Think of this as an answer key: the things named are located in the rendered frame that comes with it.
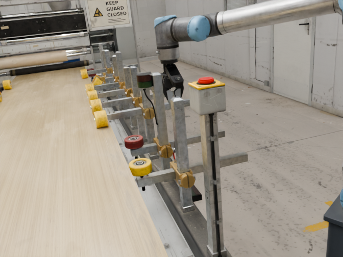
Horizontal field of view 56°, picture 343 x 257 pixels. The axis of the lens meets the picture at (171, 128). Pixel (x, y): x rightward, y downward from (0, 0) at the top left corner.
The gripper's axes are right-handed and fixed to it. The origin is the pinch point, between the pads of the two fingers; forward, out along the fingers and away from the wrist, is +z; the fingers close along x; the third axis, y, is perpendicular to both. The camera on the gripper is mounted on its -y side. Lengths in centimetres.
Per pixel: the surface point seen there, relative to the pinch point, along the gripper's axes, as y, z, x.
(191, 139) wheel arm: -2.1, 15.6, -5.6
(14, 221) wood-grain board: -43, 11, 61
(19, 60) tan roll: 250, -5, 91
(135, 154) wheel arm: -2.4, 16.8, 20.0
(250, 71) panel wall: 384, 76, -257
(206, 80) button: -57, -22, 8
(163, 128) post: -6.4, 6.5, 7.6
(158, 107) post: -6.4, -2.9, 8.7
